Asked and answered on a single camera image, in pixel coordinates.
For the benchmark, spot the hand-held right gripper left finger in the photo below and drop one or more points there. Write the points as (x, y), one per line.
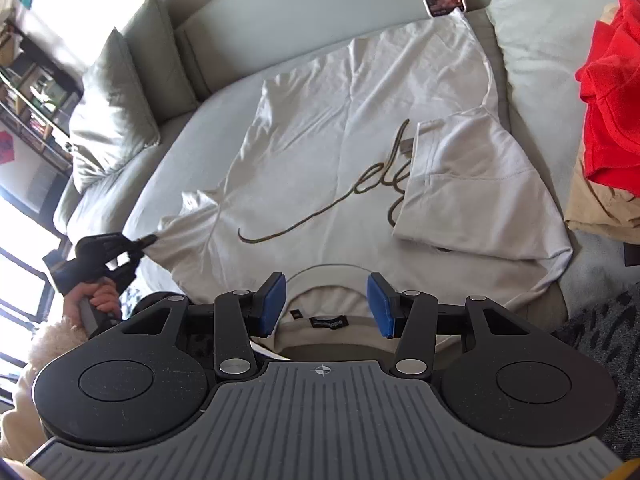
(272, 305)

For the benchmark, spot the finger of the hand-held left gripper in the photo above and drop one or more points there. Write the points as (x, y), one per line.
(130, 267)
(137, 242)

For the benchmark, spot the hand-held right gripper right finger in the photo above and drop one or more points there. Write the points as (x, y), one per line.
(382, 310)

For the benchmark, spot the white sweatshirt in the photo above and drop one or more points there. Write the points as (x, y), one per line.
(325, 135)

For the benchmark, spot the person's left forearm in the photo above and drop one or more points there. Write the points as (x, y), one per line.
(45, 347)

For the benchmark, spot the person's left hand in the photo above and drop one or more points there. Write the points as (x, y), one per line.
(102, 300)

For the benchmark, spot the person's leg in patterned pants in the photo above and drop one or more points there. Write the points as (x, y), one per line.
(137, 302)
(600, 340)

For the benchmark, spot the glass balcony door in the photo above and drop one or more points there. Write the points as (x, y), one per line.
(20, 260)

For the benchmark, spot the grey-green sofa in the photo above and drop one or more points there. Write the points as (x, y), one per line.
(190, 160)

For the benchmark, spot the large grey-green pillow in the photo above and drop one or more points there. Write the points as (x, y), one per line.
(110, 110)

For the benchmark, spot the black bookshelf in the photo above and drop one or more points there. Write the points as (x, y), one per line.
(30, 90)

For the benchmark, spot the grey-green back pillow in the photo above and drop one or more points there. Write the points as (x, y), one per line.
(155, 55)

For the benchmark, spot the beige garment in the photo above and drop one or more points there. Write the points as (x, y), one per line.
(600, 205)

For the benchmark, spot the red garment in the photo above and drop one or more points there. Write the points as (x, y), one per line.
(610, 110)

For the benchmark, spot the red wall decoration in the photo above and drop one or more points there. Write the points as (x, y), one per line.
(5, 147)

